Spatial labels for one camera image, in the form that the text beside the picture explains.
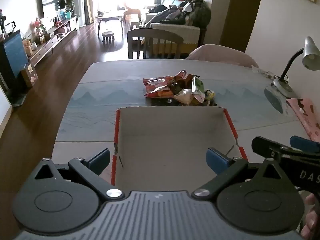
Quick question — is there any pile of dark clothes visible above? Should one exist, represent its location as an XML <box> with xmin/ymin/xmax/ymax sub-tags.
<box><xmin>147</xmin><ymin>0</ymin><xmax>212</xmax><ymax>27</ymax></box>

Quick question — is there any pink printed cloth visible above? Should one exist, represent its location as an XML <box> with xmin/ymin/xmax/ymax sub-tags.
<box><xmin>286</xmin><ymin>97</ymin><xmax>320</xmax><ymax>142</ymax></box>

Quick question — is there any brown cardboard box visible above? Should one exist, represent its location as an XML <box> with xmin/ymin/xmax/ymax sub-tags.
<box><xmin>21</xmin><ymin>64</ymin><xmax>39</xmax><ymax>88</ymax></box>

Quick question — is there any black coffee maker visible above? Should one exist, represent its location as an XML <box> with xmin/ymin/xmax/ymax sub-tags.
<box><xmin>0</xmin><ymin>15</ymin><xmax>17</xmax><ymax>34</ymax></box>

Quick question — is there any red snack packet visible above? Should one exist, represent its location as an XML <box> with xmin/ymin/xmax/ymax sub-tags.
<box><xmin>143</xmin><ymin>76</ymin><xmax>175</xmax><ymax>98</ymax></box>

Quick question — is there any clear plastic bag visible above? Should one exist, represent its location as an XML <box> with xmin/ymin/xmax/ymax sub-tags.
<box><xmin>251</xmin><ymin>65</ymin><xmax>275</xmax><ymax>79</ymax></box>

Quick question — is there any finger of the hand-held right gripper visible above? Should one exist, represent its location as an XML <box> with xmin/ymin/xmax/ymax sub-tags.
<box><xmin>290</xmin><ymin>135</ymin><xmax>320</xmax><ymax>153</ymax></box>
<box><xmin>251</xmin><ymin>136</ymin><xmax>285</xmax><ymax>159</ymax></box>

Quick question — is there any grey desk lamp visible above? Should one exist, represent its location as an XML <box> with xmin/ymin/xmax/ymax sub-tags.
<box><xmin>272</xmin><ymin>36</ymin><xmax>320</xmax><ymax>98</ymax></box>

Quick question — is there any person's right hand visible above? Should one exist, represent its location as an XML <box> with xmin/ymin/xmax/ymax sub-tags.
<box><xmin>300</xmin><ymin>194</ymin><xmax>320</xmax><ymax>238</ymax></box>

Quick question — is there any black cabinet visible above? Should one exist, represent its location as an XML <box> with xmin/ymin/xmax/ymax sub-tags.
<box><xmin>0</xmin><ymin>29</ymin><xmax>29</xmax><ymax>108</ymax></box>

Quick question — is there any pink covered chair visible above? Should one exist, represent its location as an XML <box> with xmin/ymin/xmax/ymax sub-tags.
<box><xmin>185</xmin><ymin>44</ymin><xmax>259</xmax><ymax>68</ymax></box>

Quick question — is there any green snack packet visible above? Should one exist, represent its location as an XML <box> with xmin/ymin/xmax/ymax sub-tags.
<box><xmin>191</xmin><ymin>76</ymin><xmax>205</xmax><ymax>103</ymax></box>

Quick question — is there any small wooden chair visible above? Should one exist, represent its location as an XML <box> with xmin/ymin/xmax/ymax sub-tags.
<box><xmin>124</xmin><ymin>2</ymin><xmax>142</xmax><ymax>22</ymax></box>

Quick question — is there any dark curtain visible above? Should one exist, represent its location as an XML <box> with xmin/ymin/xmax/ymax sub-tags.
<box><xmin>82</xmin><ymin>0</ymin><xmax>94</xmax><ymax>25</ymax></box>

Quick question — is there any wooden coffee table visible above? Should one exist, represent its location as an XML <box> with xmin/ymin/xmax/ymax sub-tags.
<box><xmin>96</xmin><ymin>9</ymin><xmax>125</xmax><ymax>34</ymax></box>

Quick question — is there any white standing air conditioner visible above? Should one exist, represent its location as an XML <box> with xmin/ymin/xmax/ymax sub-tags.
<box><xmin>72</xmin><ymin>0</ymin><xmax>86</xmax><ymax>28</ymax></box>

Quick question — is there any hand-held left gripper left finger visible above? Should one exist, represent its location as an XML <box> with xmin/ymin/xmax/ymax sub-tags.
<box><xmin>34</xmin><ymin>148</ymin><xmax>124</xmax><ymax>202</ymax></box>

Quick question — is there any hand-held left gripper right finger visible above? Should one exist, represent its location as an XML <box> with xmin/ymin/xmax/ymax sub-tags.
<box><xmin>191</xmin><ymin>147</ymin><xmax>285</xmax><ymax>202</ymax></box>

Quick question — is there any small wooden stool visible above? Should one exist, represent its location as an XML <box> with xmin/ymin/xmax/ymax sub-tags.
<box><xmin>101</xmin><ymin>31</ymin><xmax>115</xmax><ymax>46</ymax></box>

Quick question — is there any wooden television cabinet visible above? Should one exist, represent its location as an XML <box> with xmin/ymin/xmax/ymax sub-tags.
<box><xmin>27</xmin><ymin>16</ymin><xmax>79</xmax><ymax>67</ymax></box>

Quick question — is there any cardboard box with red edge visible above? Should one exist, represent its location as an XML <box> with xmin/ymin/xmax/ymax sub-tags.
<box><xmin>110</xmin><ymin>106</ymin><xmax>249</xmax><ymax>188</ymax></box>

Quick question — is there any wooden dining chair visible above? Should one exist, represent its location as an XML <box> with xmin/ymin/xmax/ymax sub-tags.
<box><xmin>127</xmin><ymin>28</ymin><xmax>184</xmax><ymax>60</ymax></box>

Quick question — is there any television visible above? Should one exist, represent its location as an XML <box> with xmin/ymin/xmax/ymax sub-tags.
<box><xmin>40</xmin><ymin>0</ymin><xmax>65</xmax><ymax>18</ymax></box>

